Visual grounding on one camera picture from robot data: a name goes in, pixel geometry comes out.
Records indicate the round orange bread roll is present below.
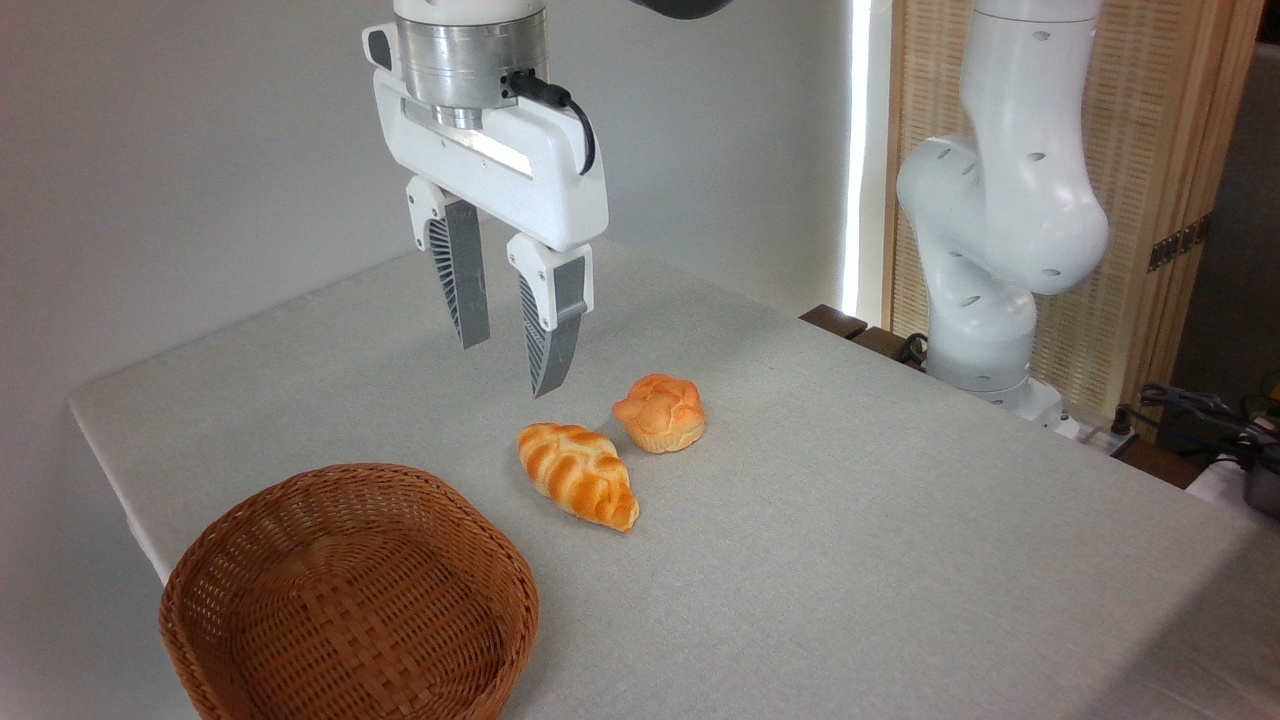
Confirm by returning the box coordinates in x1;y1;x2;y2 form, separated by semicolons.
612;374;707;455

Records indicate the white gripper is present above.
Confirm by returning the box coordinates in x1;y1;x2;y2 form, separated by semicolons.
363;22;609;399

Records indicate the wooden bamboo folding screen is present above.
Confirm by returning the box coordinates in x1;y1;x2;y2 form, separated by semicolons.
882;0;1266;441

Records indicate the white power strip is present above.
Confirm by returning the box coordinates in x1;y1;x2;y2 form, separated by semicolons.
1072;418;1141;457

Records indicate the grey tablecloth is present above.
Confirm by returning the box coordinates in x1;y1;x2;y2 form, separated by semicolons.
68;235;1280;720

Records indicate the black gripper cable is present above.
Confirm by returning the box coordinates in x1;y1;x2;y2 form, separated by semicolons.
505;70;598;177

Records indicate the dark wooden base board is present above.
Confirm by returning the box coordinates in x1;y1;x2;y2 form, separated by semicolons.
800;304;1201;489

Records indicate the black cable bundle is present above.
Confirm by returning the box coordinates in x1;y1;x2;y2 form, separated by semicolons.
1140;382;1280;471

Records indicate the black metal screen hinge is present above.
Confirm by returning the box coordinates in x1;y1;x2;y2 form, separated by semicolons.
1147;213;1213;273

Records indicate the long braided bread loaf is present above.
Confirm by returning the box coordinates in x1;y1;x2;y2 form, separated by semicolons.
517;422;641;533

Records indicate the brown wicker basket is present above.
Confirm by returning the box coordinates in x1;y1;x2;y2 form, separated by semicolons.
159;463;541;720

